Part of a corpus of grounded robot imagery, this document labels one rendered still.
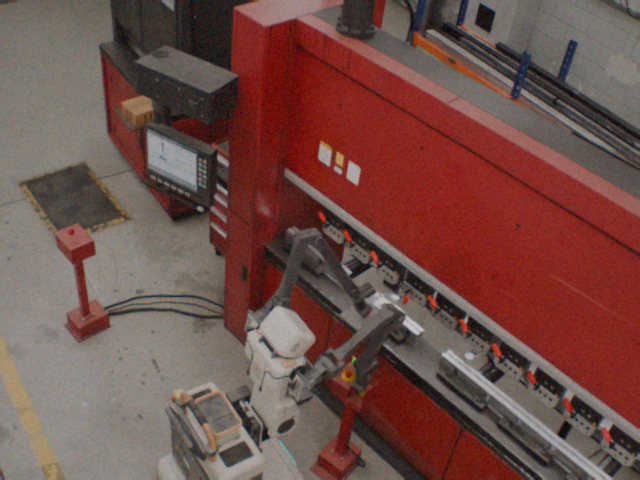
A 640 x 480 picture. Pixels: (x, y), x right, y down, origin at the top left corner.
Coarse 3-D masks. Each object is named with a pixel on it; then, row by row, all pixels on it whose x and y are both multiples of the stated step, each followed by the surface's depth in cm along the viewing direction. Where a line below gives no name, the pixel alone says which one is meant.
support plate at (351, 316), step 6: (366, 300) 404; (372, 300) 404; (342, 312) 395; (348, 312) 396; (354, 312) 396; (372, 312) 398; (348, 318) 393; (354, 318) 393; (360, 318) 393; (366, 318) 394; (354, 324) 390; (360, 324) 390
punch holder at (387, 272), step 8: (384, 256) 385; (384, 264) 388; (392, 264) 383; (400, 264) 379; (376, 272) 395; (384, 272) 390; (392, 272) 386; (400, 272) 385; (392, 280) 388; (400, 280) 391
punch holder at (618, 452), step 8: (608, 432) 317; (616, 432) 314; (624, 432) 311; (616, 440) 316; (624, 440) 313; (632, 440) 309; (608, 448) 321; (616, 448) 317; (624, 448) 314; (632, 448) 311; (616, 456) 319; (624, 456) 316; (632, 456) 313; (624, 464) 317
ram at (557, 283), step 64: (320, 64) 364; (320, 128) 384; (384, 128) 349; (320, 192) 405; (384, 192) 366; (448, 192) 334; (512, 192) 307; (448, 256) 350; (512, 256) 320; (576, 256) 295; (512, 320) 335; (576, 320) 308
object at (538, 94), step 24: (456, 48) 544; (480, 48) 549; (504, 48) 551; (480, 72) 529; (504, 72) 529; (528, 72) 529; (528, 96) 500; (552, 96) 503; (576, 96) 508; (552, 120) 487; (576, 120) 490; (600, 120) 485; (624, 120) 486; (600, 144) 462; (624, 144) 465
